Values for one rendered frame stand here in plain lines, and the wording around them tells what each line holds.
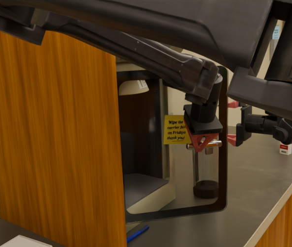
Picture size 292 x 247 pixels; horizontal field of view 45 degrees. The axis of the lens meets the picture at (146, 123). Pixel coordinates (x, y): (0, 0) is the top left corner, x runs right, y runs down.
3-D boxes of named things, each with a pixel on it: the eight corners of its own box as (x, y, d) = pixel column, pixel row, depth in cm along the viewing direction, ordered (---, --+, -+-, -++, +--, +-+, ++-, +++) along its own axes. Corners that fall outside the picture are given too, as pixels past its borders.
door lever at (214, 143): (181, 146, 92) (181, 137, 91) (216, 143, 94) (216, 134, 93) (187, 153, 87) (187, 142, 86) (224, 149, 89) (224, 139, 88)
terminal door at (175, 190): (117, 224, 94) (107, 71, 85) (226, 209, 99) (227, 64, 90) (117, 225, 93) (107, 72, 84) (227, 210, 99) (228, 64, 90)
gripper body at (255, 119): (246, 104, 111) (270, 106, 107) (245, 135, 114) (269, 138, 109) (238, 108, 106) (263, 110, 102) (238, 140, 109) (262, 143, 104)
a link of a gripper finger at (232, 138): (222, 117, 117) (250, 120, 112) (222, 138, 119) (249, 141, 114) (213, 122, 112) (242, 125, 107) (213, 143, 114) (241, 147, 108)
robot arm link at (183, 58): (-7, 26, 43) (21, -61, 42) (-19, 24, 47) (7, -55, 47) (209, 111, 71) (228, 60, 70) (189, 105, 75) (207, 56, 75)
